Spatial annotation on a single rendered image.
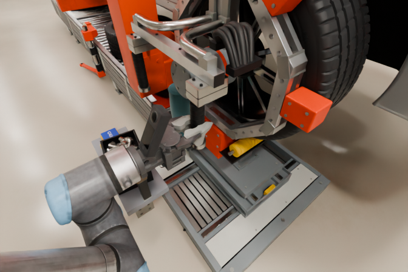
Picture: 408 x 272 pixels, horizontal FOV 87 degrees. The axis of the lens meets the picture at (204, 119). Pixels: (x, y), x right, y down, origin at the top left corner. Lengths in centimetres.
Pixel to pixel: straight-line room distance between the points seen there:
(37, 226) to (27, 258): 118
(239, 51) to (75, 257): 47
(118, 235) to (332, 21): 67
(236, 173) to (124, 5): 93
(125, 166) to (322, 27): 53
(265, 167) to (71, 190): 98
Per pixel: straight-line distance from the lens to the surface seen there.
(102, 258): 47
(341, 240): 146
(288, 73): 56
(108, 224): 56
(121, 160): 48
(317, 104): 59
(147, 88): 83
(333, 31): 63
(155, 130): 47
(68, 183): 49
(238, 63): 49
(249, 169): 123
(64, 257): 43
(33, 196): 171
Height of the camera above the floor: 121
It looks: 42 degrees down
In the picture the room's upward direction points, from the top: straight up
